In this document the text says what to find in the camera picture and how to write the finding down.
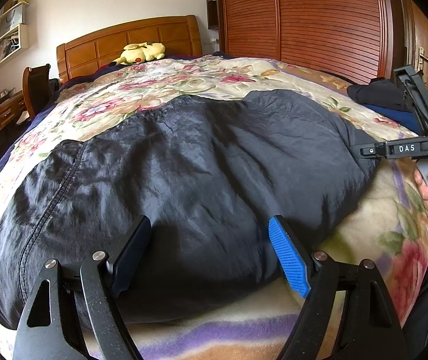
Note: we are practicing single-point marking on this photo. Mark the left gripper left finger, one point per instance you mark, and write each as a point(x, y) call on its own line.
point(49, 326)

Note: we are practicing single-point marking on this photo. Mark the yellow Pikachu plush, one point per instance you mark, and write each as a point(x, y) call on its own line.
point(140, 53)

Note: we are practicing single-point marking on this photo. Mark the wooden louvered wardrobe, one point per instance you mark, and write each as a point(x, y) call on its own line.
point(354, 39)

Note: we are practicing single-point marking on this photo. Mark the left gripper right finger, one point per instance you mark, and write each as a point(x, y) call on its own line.
point(369, 326)

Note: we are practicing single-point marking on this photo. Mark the wooden chair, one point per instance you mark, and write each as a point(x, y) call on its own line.
point(36, 89)

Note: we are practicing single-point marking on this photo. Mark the white wall shelf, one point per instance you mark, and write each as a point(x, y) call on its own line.
point(14, 32)

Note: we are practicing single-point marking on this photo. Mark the dark folded clothes pile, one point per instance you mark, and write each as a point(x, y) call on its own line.
point(384, 97)

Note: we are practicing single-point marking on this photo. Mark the dark navy large jacket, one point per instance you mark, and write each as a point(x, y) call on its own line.
point(209, 175)

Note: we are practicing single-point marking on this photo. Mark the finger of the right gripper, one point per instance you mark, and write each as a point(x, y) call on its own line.
point(376, 150)

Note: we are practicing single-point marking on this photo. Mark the floral blanket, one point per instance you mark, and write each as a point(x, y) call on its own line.
point(390, 224)

